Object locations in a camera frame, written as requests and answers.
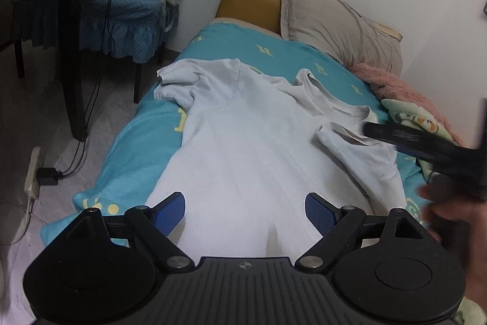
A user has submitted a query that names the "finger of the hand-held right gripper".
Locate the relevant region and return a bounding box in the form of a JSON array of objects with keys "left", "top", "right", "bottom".
[{"left": 363, "top": 121, "right": 423, "bottom": 155}]

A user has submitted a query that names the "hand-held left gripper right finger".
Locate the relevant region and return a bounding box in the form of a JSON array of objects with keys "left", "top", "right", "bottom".
[{"left": 295, "top": 192, "right": 433, "bottom": 272}]

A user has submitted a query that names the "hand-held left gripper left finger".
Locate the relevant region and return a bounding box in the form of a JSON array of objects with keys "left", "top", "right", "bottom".
[{"left": 68, "top": 191, "right": 195, "bottom": 271}]

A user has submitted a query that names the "white t-shirt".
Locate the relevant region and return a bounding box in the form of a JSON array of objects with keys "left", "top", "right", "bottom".
[{"left": 145, "top": 58, "right": 408, "bottom": 262}]

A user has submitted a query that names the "person's right hand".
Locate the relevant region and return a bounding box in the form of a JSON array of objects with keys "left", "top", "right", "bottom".
[{"left": 418, "top": 186, "right": 487, "bottom": 310}]

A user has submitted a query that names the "green printed blanket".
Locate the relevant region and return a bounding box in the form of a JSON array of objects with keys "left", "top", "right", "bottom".
[{"left": 381, "top": 98, "right": 457, "bottom": 182}]

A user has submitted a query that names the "pink fluffy blanket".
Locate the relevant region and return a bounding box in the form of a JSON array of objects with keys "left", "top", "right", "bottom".
[{"left": 350, "top": 63, "right": 463, "bottom": 145}]

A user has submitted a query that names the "teal printed bed sheet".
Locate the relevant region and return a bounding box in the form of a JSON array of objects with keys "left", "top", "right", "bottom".
[{"left": 40, "top": 22, "right": 434, "bottom": 262}]

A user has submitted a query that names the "beige pillow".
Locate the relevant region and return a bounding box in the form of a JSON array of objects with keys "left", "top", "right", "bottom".
[{"left": 279, "top": 0, "right": 404, "bottom": 76}]

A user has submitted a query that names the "black charger plug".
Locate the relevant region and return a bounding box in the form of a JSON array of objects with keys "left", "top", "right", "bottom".
[{"left": 37, "top": 168, "right": 58, "bottom": 187}]

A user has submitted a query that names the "white power strip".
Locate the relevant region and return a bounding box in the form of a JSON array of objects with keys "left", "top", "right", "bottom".
[{"left": 24, "top": 146, "right": 45, "bottom": 201}]

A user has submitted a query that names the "chair with blue quilted cover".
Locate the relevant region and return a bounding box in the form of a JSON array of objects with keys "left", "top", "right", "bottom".
[{"left": 11, "top": 0, "right": 202, "bottom": 104}]

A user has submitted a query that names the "white power strip cable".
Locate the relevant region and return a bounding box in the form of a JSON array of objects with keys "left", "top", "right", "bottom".
[{"left": 0, "top": 196, "right": 36, "bottom": 246}]

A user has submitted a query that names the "white table with black frame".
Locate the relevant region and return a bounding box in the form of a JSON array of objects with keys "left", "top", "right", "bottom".
[{"left": 0, "top": 0, "right": 96, "bottom": 142}]

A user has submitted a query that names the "black charging cable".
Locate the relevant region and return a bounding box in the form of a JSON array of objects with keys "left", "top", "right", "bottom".
[{"left": 53, "top": 0, "right": 147, "bottom": 179}]

